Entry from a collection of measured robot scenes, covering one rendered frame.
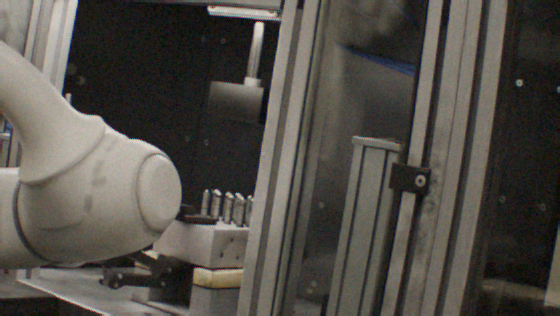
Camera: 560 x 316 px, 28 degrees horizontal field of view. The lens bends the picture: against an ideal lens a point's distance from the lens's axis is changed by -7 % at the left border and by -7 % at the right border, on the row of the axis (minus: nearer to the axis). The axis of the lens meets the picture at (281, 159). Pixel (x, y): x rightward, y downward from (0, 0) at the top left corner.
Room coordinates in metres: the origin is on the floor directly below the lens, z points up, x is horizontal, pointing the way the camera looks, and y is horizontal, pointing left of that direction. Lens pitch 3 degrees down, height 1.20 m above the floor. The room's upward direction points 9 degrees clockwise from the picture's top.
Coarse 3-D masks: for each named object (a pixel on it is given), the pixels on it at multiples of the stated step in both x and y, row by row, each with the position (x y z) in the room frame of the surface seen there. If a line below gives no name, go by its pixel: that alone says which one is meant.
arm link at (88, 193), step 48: (0, 48) 1.04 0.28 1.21; (0, 96) 1.03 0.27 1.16; (48, 96) 1.05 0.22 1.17; (48, 144) 1.04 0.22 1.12; (96, 144) 1.05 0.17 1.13; (144, 144) 1.07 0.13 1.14; (48, 192) 1.04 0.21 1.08; (96, 192) 1.04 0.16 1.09; (144, 192) 1.03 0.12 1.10; (48, 240) 1.08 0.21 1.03; (96, 240) 1.05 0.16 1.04; (144, 240) 1.06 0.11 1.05
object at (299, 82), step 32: (288, 0) 1.23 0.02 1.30; (32, 32) 1.47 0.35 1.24; (64, 32) 1.48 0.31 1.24; (288, 32) 1.23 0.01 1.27; (64, 64) 1.48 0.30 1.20; (288, 128) 1.22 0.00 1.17; (288, 160) 1.21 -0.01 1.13; (256, 192) 1.23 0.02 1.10; (288, 192) 1.21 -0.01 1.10; (256, 224) 1.23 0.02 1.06; (256, 256) 1.23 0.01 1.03
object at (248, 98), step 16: (256, 32) 1.51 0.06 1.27; (256, 48) 1.50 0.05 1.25; (256, 64) 1.50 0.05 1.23; (256, 80) 1.51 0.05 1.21; (224, 96) 1.50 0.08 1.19; (240, 96) 1.48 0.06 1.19; (256, 96) 1.47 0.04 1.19; (208, 112) 1.51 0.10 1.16; (224, 112) 1.50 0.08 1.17; (240, 112) 1.48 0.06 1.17; (256, 112) 1.47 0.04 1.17
